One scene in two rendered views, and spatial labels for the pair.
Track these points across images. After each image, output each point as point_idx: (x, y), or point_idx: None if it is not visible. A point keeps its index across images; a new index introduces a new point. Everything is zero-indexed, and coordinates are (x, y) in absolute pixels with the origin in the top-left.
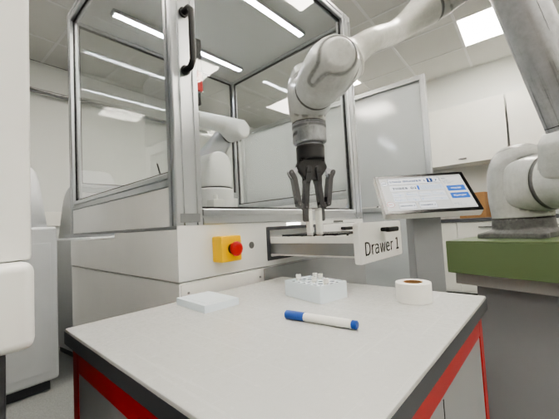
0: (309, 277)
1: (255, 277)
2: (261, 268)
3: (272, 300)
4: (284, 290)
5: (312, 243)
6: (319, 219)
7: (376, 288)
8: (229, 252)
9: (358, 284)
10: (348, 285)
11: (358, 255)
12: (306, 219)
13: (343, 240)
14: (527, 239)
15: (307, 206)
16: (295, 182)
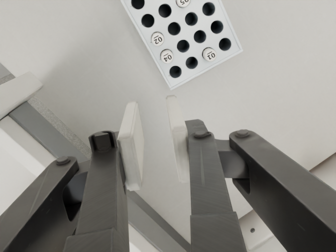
0: (175, 80)
1: (264, 224)
2: (252, 249)
3: (269, 12)
4: (223, 98)
5: (133, 228)
6: (136, 126)
7: (23, 38)
8: None
9: (51, 97)
10: (76, 97)
11: (27, 80)
12: (194, 122)
13: (44, 154)
14: None
15: (199, 133)
16: (335, 206)
